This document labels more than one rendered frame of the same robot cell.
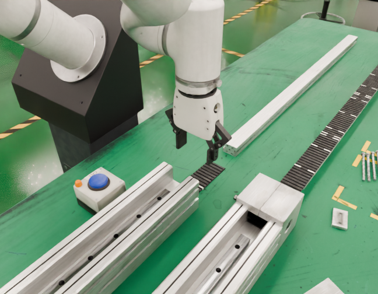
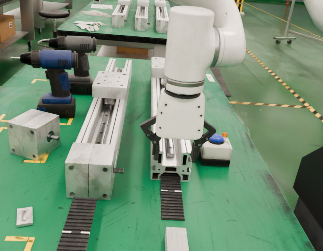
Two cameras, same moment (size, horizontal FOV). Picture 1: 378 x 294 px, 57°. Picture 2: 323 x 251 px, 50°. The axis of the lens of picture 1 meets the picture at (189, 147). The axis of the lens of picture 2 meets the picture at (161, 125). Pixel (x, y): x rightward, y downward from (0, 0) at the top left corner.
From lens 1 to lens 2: 118 cm
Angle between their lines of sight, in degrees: 104
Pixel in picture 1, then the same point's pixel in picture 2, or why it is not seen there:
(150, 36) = not seen: hidden behind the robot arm
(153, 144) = (251, 211)
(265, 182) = (101, 159)
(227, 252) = (101, 139)
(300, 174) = (78, 223)
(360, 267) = (5, 190)
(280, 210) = (79, 147)
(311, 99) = not seen: outside the picture
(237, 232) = not seen: hidden behind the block
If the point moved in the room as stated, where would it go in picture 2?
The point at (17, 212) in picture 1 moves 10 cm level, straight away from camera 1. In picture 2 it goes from (244, 139) to (275, 145)
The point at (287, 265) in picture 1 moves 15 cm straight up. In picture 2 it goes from (62, 173) to (60, 119)
